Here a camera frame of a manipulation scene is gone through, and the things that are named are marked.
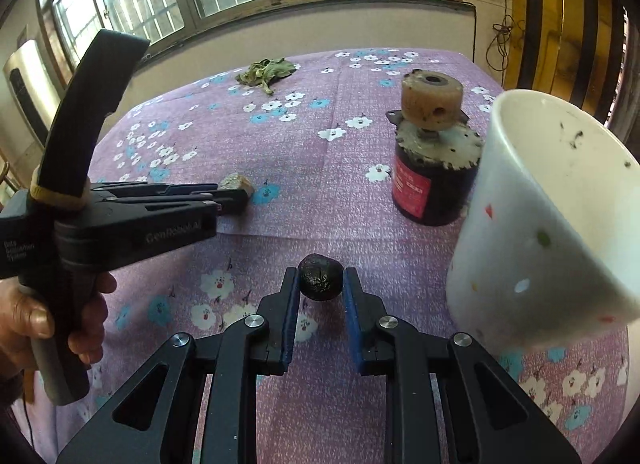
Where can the white dotted cup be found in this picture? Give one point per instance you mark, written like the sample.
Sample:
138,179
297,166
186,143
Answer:
525,224

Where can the small dark round fruit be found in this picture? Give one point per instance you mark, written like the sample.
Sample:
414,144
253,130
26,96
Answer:
321,276

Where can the pale bread chunks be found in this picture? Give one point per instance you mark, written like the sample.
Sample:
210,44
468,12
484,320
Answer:
235,180

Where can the black motor red label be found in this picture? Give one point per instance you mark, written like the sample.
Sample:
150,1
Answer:
430,189

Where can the person's left hand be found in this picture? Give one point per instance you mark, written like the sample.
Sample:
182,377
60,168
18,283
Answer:
30,316

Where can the standing air conditioner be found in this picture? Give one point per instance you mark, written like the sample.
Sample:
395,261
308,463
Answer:
30,89

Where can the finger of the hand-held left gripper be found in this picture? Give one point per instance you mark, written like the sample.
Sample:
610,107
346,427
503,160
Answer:
200,189
227,208

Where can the purple floral tablecloth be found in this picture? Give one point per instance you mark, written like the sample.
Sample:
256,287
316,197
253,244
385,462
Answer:
325,169

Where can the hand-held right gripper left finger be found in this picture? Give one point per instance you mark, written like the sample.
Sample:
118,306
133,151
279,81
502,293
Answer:
290,316

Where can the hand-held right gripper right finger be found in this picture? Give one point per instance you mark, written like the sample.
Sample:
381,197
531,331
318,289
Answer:
351,319

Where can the yellow black striped board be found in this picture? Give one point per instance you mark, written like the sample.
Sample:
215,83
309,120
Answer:
550,19

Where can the wilted green leaves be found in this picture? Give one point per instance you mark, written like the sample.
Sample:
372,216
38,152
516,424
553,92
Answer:
265,72

